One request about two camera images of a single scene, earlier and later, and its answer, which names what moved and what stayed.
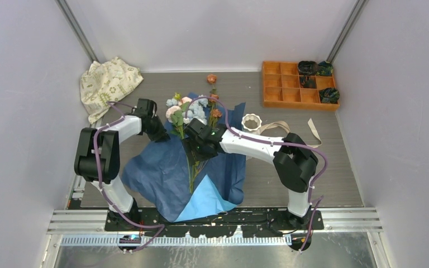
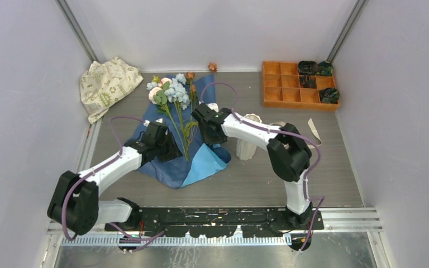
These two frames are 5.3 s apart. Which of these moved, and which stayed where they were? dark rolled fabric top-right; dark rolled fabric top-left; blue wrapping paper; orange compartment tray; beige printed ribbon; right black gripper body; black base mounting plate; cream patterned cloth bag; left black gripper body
Moved: left black gripper body; right black gripper body; blue wrapping paper
Stayed: orange compartment tray; beige printed ribbon; black base mounting plate; cream patterned cloth bag; dark rolled fabric top-left; dark rolled fabric top-right
